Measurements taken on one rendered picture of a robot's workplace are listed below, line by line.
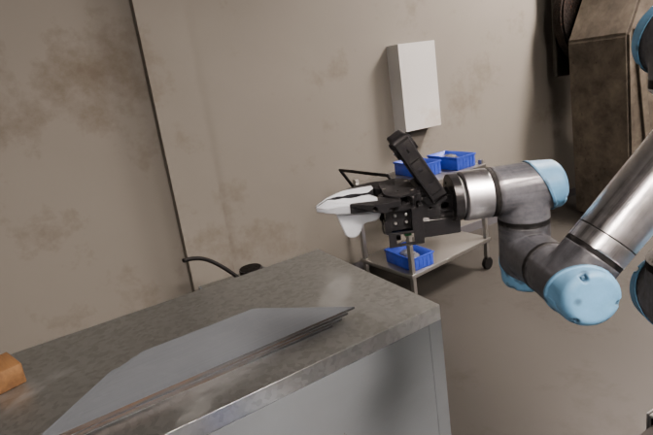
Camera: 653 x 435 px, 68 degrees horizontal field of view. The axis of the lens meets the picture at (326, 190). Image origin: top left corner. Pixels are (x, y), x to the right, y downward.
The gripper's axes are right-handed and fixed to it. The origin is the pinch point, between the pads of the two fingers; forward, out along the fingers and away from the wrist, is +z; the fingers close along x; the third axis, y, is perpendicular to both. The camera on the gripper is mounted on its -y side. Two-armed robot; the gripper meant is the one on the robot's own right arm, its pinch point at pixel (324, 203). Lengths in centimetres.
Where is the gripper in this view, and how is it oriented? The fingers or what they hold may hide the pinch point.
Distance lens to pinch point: 71.2
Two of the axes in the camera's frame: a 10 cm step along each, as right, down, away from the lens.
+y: 1.3, 9.2, 3.6
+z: -9.9, 1.4, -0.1
